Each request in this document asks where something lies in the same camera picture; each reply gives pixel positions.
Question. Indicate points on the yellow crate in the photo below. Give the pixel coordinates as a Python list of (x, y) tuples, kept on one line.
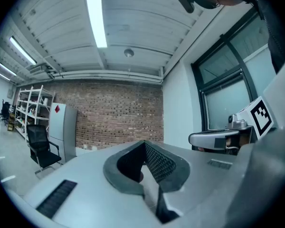
[(11, 122)]

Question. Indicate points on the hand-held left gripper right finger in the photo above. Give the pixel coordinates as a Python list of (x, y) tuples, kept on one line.
[(166, 167)]

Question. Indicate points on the thin framed eyeglasses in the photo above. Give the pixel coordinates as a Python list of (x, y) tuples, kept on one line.
[(217, 3)]

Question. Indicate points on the black head-mounted camera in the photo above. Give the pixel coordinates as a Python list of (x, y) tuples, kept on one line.
[(186, 2)]

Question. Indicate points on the black swivel chair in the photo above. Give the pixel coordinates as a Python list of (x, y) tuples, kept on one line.
[(5, 110)]

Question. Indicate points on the round ceiling fixture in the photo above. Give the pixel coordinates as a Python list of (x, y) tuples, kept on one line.
[(129, 53)]

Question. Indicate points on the grey wall electrical box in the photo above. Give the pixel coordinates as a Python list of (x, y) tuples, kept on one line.
[(10, 93)]

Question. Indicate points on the black mesh office chair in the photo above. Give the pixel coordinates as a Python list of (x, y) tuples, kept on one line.
[(39, 139)]

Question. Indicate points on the white roll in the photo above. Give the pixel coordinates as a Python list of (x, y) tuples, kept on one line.
[(46, 101)]

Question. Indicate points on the white metal shelf rack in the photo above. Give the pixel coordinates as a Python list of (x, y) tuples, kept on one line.
[(31, 108)]

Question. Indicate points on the ceiling air conditioner unit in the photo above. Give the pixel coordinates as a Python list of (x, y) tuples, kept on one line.
[(39, 69)]

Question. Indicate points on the long ceiling light panel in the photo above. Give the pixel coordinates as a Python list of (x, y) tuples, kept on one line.
[(22, 50), (7, 69), (96, 15), (3, 76)]

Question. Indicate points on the person's right hand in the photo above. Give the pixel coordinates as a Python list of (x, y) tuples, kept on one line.
[(231, 142)]

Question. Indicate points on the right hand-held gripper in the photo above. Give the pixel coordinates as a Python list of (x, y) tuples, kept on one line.
[(204, 139)]

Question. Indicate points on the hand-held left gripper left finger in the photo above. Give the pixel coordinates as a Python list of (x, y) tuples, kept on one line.
[(128, 165)]

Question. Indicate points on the black framed window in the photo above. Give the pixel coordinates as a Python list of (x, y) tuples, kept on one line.
[(223, 101)]

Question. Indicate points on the grey metal cabinet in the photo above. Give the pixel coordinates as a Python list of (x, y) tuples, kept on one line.
[(61, 127)]

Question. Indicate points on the white ceiling pipe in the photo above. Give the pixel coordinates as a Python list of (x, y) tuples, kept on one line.
[(109, 75)]

